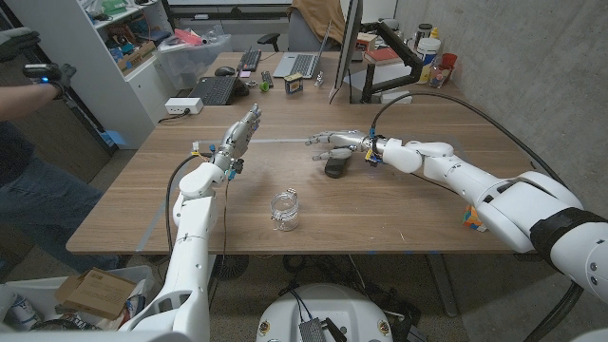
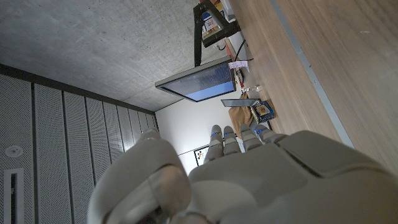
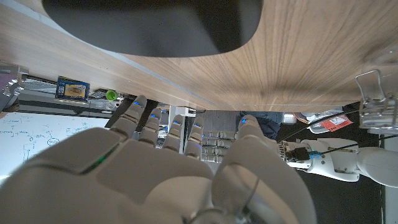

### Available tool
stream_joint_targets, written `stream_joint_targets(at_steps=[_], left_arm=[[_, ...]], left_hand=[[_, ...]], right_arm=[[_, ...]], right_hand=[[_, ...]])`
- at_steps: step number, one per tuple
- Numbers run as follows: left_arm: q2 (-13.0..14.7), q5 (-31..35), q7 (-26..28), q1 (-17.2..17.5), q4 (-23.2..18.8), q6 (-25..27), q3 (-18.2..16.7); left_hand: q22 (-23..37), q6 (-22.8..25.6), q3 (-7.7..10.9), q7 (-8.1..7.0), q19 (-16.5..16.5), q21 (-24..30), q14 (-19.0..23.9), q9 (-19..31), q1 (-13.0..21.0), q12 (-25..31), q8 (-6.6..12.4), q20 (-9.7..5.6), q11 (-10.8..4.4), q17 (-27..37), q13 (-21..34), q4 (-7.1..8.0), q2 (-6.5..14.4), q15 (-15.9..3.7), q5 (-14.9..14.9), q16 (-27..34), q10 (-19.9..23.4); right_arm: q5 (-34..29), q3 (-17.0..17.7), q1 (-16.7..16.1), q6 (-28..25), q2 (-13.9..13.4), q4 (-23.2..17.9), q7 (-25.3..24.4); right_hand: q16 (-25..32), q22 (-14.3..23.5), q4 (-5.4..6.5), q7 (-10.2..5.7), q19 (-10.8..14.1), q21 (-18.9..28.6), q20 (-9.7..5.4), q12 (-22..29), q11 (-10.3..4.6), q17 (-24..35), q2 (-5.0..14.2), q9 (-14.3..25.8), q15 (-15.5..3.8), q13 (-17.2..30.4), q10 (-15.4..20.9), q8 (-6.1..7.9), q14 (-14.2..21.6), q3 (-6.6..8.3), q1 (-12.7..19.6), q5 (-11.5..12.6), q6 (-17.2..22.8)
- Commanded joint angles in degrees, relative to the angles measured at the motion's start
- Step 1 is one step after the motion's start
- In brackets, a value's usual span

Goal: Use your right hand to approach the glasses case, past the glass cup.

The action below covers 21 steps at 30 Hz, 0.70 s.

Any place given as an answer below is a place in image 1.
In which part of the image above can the black round fan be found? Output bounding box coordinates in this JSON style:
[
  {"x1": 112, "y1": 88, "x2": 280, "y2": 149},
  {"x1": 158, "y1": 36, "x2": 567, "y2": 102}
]
[{"x1": 212, "y1": 254, "x2": 250, "y2": 281}]

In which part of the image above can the white printed can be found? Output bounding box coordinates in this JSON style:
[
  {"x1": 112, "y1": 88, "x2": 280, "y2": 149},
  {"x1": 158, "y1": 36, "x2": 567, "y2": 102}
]
[{"x1": 8, "y1": 293, "x2": 39, "y2": 329}]

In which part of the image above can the pink packet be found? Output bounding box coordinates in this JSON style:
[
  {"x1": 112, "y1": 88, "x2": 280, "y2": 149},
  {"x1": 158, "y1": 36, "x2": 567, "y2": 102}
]
[{"x1": 173, "y1": 28, "x2": 209, "y2": 48}]

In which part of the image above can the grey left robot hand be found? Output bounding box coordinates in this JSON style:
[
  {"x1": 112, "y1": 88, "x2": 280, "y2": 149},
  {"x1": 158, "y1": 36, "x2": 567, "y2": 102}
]
[{"x1": 212, "y1": 104, "x2": 263, "y2": 175}]

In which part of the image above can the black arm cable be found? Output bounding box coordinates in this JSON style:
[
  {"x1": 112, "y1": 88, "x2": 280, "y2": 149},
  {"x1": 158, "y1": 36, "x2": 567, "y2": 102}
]
[
  {"x1": 164, "y1": 154, "x2": 205, "y2": 256},
  {"x1": 369, "y1": 91, "x2": 586, "y2": 342}
]

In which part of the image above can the white power strip box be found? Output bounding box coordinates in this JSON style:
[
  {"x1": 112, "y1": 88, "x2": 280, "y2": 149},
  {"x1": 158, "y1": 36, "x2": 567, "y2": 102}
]
[{"x1": 164, "y1": 97, "x2": 204, "y2": 116}]

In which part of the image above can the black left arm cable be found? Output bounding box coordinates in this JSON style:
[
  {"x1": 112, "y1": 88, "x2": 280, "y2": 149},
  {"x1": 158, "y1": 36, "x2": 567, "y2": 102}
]
[{"x1": 164, "y1": 154, "x2": 205, "y2": 256}]

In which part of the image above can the grey office chair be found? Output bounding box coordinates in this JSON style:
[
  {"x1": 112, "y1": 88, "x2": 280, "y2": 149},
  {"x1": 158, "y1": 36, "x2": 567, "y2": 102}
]
[{"x1": 257, "y1": 8, "x2": 343, "y2": 53}]

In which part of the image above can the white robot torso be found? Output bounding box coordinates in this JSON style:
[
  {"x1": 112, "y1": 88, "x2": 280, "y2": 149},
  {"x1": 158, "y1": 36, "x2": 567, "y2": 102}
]
[{"x1": 256, "y1": 283, "x2": 394, "y2": 342}]

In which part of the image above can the silver laptop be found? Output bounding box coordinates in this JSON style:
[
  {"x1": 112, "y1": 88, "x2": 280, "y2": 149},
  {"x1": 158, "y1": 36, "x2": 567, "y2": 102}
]
[{"x1": 272, "y1": 21, "x2": 333, "y2": 80}]

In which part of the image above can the glass jar with bits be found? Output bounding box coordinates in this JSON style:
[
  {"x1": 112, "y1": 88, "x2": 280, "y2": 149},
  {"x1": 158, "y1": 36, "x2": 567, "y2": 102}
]
[{"x1": 428, "y1": 66, "x2": 451, "y2": 90}]

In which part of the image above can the person's right gloved hand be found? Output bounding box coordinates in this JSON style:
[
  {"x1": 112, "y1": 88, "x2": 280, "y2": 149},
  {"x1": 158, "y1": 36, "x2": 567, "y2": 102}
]
[{"x1": 22, "y1": 63, "x2": 78, "y2": 100}]

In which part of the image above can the clear glass cup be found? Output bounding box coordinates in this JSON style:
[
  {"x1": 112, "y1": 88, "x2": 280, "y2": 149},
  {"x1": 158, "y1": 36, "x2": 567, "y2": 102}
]
[{"x1": 270, "y1": 187, "x2": 300, "y2": 233}]

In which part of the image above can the person's right forearm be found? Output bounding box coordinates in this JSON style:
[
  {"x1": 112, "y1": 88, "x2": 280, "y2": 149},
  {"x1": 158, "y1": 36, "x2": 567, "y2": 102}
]
[{"x1": 0, "y1": 81, "x2": 59, "y2": 123}]

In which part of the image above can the white plastic bin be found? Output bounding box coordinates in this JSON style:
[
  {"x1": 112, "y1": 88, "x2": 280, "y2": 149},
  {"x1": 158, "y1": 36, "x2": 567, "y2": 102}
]
[{"x1": 0, "y1": 264, "x2": 156, "y2": 333}]

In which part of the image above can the green box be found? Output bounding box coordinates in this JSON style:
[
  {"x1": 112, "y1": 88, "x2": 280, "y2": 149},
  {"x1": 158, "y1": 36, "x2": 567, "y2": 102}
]
[{"x1": 101, "y1": 0, "x2": 129, "y2": 16}]

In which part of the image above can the white shelf cabinet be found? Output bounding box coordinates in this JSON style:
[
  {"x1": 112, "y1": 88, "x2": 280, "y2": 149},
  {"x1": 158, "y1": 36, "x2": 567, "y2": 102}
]
[{"x1": 4, "y1": 0, "x2": 180, "y2": 150}]

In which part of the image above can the computer monitor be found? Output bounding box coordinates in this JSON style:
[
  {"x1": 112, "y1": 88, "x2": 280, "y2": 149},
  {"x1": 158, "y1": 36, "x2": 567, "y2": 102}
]
[{"x1": 329, "y1": 0, "x2": 365, "y2": 101}]

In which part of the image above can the black glasses case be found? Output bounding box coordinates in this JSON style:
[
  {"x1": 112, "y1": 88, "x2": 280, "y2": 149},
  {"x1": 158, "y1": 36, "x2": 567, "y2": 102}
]
[{"x1": 324, "y1": 156, "x2": 352, "y2": 180}]

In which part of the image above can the flat white box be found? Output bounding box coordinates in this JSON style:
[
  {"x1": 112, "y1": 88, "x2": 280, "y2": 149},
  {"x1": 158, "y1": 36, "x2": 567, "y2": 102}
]
[{"x1": 379, "y1": 89, "x2": 413, "y2": 105}]

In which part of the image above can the small yellow black box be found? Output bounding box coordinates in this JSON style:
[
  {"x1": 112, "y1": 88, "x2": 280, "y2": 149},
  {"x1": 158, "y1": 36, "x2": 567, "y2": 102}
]
[{"x1": 283, "y1": 72, "x2": 305, "y2": 95}]

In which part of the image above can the compact black keyboard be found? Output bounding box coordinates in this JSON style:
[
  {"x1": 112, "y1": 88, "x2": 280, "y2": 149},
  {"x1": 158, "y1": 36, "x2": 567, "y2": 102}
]
[{"x1": 236, "y1": 47, "x2": 263, "y2": 73}]

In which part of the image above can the open cardboard box with items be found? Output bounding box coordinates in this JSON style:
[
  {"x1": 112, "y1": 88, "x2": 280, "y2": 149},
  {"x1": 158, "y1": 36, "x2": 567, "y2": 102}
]
[{"x1": 116, "y1": 40, "x2": 158, "y2": 73}]

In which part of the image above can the wide black keyboard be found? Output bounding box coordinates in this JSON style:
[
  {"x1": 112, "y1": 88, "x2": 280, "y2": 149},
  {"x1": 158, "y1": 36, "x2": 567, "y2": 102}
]
[{"x1": 188, "y1": 75, "x2": 238, "y2": 106}]

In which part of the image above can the flat brown cardboard box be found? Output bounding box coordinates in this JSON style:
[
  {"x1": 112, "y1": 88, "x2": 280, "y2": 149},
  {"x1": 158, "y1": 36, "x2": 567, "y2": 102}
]
[{"x1": 54, "y1": 267, "x2": 138, "y2": 321}]

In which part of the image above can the white paper sheet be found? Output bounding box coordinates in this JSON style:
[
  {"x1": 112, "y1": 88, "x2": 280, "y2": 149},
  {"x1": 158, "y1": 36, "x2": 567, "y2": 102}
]
[{"x1": 344, "y1": 61, "x2": 419, "y2": 92}]

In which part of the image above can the person's left gloved hand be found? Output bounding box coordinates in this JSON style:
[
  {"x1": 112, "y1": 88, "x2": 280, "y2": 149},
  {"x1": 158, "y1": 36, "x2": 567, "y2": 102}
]
[{"x1": 0, "y1": 27, "x2": 42, "y2": 64}]

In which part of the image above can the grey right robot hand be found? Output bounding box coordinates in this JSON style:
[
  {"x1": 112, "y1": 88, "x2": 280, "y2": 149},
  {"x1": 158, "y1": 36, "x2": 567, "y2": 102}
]
[{"x1": 305, "y1": 130, "x2": 386, "y2": 165}]

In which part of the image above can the red book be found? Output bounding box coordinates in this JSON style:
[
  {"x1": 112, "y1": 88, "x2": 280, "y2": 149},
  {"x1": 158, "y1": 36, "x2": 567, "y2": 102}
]
[{"x1": 363, "y1": 47, "x2": 405, "y2": 67}]

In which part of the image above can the clear plastic storage bin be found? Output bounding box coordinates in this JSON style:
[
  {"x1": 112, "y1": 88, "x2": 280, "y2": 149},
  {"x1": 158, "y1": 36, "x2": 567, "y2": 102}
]
[{"x1": 154, "y1": 33, "x2": 233, "y2": 90}]

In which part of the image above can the multicolour puzzle cube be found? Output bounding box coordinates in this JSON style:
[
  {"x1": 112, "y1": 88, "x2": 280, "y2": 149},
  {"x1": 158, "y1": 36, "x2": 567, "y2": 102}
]
[{"x1": 462, "y1": 203, "x2": 489, "y2": 234}]

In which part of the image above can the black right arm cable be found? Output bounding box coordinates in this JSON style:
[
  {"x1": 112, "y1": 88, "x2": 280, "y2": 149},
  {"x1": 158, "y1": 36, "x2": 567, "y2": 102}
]
[{"x1": 369, "y1": 91, "x2": 586, "y2": 342}]

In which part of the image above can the tan jacket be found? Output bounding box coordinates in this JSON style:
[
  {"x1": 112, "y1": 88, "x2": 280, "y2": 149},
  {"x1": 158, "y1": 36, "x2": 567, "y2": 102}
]
[{"x1": 289, "y1": 0, "x2": 347, "y2": 45}]

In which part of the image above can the person in blue jeans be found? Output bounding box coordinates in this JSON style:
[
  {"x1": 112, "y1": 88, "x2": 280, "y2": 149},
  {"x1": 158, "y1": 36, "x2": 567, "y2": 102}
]
[{"x1": 0, "y1": 121, "x2": 120, "y2": 281}]

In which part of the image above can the jar with black lid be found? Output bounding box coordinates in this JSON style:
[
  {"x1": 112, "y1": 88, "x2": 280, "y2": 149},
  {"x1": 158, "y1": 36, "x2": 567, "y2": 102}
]
[{"x1": 413, "y1": 23, "x2": 434, "y2": 48}]

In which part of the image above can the orange white box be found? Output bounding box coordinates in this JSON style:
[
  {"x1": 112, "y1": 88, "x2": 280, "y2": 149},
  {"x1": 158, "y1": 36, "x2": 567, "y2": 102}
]
[{"x1": 355, "y1": 31, "x2": 378, "y2": 52}]

